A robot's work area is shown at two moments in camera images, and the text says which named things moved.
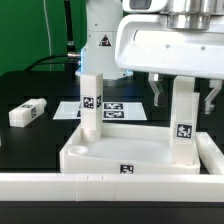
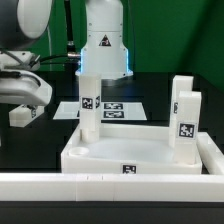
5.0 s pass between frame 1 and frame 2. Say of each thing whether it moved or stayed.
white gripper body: moved
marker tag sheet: stayed
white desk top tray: stayed
